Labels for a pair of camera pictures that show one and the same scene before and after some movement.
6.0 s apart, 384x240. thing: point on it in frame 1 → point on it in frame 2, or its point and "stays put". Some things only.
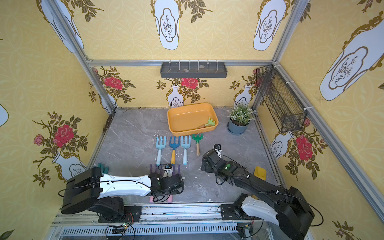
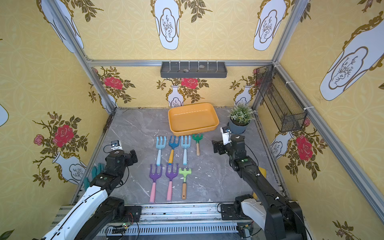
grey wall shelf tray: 194,69 stays put
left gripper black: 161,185 → 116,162
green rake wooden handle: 197,137 stays put
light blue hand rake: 160,147 stays put
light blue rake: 185,146 stays put
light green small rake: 210,122 → 185,172
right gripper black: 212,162 → 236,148
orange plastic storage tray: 185,119 stays put
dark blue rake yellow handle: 174,145 stays put
